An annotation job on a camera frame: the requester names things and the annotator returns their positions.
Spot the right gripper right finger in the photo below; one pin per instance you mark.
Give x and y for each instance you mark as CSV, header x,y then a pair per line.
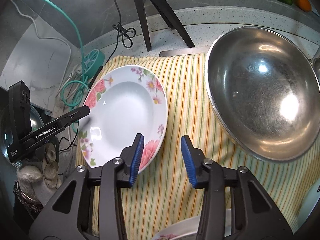
x,y
235,205

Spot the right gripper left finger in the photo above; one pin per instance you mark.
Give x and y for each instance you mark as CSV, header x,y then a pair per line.
x,y
88,204

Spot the floral white plate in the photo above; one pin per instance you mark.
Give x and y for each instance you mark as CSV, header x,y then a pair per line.
x,y
124,102

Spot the large steel bowl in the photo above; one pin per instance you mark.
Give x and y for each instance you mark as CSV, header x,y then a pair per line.
x,y
264,93

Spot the white ceramic bowl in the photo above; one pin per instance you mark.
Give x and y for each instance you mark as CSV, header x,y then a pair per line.
x,y
309,202

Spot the gloved left hand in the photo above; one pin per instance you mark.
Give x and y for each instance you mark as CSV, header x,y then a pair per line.
x,y
38,180

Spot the glass pot lid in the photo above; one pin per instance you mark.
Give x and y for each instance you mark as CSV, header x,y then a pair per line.
x,y
6,133

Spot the yellow striped cloth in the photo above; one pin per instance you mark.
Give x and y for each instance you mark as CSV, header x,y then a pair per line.
x,y
162,194

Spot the teal citrus-pattern fan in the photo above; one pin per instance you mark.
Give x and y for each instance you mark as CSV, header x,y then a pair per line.
x,y
92,61

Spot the black tripod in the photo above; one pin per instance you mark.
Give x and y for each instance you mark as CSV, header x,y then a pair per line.
x,y
169,17

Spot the orange fruit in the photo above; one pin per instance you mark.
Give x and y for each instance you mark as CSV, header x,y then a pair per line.
x,y
304,5

